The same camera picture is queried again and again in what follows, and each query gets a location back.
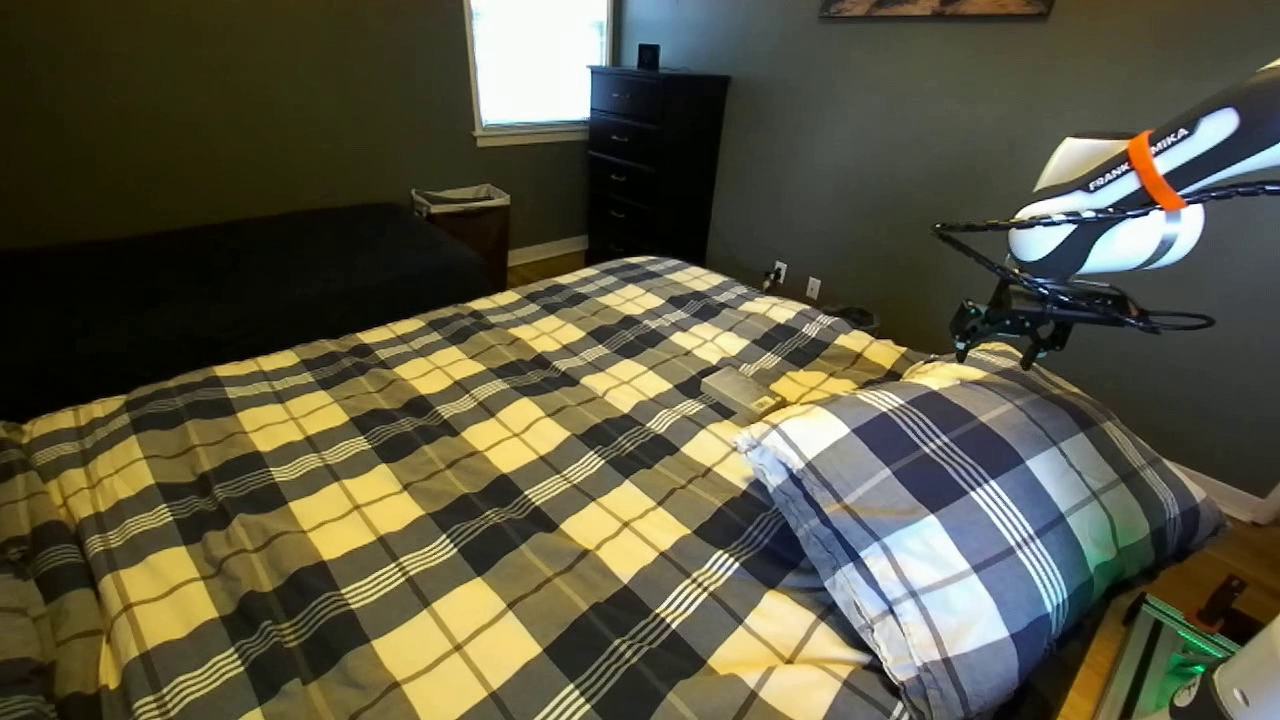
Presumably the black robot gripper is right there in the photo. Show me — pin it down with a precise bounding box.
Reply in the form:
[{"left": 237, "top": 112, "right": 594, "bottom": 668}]
[{"left": 952, "top": 299, "right": 1112, "bottom": 369}]

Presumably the blue plaid pillow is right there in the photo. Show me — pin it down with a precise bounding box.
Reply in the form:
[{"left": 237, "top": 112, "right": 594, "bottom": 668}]
[{"left": 739, "top": 365, "right": 1222, "bottom": 720}]

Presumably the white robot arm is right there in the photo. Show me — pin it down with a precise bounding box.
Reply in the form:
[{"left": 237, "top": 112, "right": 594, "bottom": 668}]
[{"left": 938, "top": 59, "right": 1280, "bottom": 369}]

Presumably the black tall dresser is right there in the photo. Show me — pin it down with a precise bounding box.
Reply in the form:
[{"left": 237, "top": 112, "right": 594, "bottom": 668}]
[{"left": 587, "top": 70, "right": 730, "bottom": 263}]

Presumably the small dark object on dresser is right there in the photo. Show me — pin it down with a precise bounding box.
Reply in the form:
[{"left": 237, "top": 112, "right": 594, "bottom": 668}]
[{"left": 635, "top": 43, "right": 659, "bottom": 74}]

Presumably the yellow grey plaid comforter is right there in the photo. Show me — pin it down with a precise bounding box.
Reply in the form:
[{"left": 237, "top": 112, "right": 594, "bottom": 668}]
[{"left": 0, "top": 257, "right": 912, "bottom": 720}]

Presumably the small dark side table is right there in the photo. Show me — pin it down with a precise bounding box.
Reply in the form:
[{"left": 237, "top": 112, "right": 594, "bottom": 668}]
[{"left": 414, "top": 185, "right": 514, "bottom": 287}]

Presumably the bright window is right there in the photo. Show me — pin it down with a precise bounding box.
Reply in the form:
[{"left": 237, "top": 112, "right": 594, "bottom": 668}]
[{"left": 465, "top": 0, "right": 618, "bottom": 148}]

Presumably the dark low couch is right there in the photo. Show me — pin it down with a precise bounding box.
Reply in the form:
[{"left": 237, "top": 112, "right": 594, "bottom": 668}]
[{"left": 0, "top": 206, "right": 491, "bottom": 419}]

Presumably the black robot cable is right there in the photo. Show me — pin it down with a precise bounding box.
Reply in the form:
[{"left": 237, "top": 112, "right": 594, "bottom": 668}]
[{"left": 932, "top": 177, "right": 1280, "bottom": 336}]

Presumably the framed wall picture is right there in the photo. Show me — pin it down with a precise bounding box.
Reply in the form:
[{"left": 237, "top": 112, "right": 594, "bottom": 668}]
[{"left": 819, "top": 0, "right": 1058, "bottom": 20}]

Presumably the green teal frame object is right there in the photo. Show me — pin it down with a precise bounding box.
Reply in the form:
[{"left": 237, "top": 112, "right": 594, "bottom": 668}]
[{"left": 1096, "top": 576, "right": 1280, "bottom": 720}]

